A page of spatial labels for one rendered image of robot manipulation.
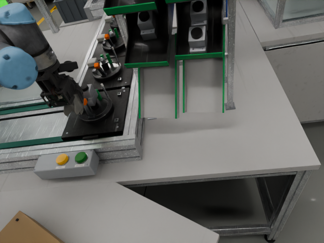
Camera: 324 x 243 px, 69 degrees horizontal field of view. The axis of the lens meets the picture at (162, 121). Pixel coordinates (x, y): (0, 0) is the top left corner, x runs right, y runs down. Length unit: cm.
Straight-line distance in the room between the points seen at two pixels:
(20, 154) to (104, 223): 43
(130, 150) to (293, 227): 118
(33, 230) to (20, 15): 58
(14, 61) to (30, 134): 69
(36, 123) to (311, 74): 148
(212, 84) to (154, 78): 20
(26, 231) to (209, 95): 69
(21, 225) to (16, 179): 29
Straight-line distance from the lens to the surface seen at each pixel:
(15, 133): 122
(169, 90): 81
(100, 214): 85
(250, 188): 177
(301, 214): 175
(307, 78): 165
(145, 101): 84
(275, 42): 141
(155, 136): 94
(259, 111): 100
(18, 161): 106
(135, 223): 79
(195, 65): 82
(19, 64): 51
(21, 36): 66
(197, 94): 81
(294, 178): 96
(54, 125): 112
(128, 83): 105
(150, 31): 73
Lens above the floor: 158
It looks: 47 degrees down
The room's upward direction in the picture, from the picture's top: 17 degrees counter-clockwise
